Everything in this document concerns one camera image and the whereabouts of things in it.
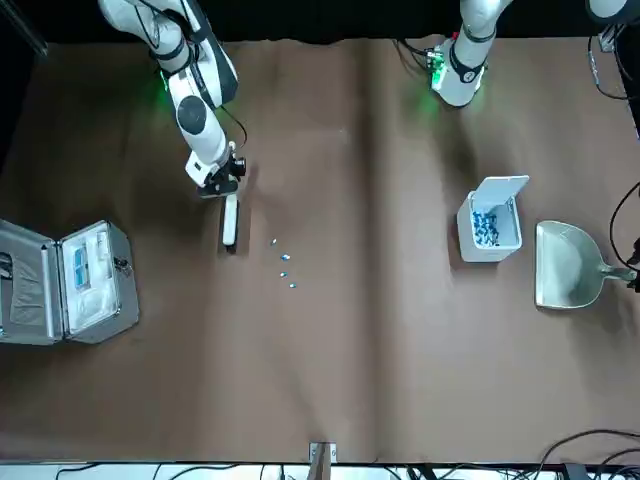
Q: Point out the metal post bracket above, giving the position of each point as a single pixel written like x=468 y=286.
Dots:
x=322 y=452

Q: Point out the aluminium frame strut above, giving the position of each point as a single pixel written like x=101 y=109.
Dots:
x=610 y=37

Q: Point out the white hand brush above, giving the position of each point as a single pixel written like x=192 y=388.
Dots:
x=230 y=225

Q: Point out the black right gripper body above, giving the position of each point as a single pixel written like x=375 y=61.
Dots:
x=220 y=185

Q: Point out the blue white capsule pile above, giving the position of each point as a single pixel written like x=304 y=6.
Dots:
x=485 y=230

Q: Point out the blue white medicine box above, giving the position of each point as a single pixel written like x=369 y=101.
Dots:
x=81 y=267

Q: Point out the grey plastic dustpan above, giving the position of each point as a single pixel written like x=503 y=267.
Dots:
x=560 y=265

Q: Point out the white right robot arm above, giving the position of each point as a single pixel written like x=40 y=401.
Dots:
x=192 y=115

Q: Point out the open aluminium case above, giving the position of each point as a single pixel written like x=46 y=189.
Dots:
x=30 y=300

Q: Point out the white trash can with lid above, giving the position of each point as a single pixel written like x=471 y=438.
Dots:
x=492 y=250

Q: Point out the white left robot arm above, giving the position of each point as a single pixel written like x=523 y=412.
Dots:
x=462 y=75

